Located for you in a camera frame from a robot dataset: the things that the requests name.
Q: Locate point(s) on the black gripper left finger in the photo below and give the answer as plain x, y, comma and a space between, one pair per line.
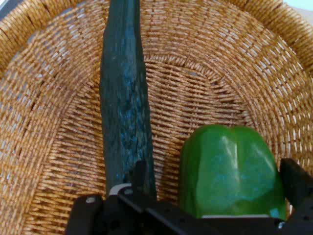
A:
137, 210

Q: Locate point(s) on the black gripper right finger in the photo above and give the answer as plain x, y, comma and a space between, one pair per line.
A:
297, 186

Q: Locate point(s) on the green bell pepper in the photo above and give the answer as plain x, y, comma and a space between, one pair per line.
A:
232, 171

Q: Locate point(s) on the dark green cucumber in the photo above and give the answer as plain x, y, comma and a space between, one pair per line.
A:
122, 98

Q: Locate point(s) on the woven wicker basket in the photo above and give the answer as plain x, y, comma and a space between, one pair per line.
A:
220, 73

